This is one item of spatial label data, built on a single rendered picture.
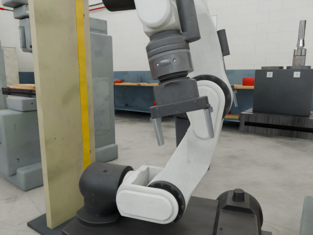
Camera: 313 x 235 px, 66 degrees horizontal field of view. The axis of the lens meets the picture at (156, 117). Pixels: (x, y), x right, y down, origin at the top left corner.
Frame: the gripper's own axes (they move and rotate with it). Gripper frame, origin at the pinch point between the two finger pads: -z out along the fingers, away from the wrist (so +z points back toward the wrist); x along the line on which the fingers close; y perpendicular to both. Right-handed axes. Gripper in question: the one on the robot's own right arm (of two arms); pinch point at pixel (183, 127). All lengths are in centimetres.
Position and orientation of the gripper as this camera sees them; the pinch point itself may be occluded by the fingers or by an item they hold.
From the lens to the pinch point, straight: 51.0
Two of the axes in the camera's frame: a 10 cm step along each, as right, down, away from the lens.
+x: 9.4, -1.7, -3.1
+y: 2.9, -1.1, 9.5
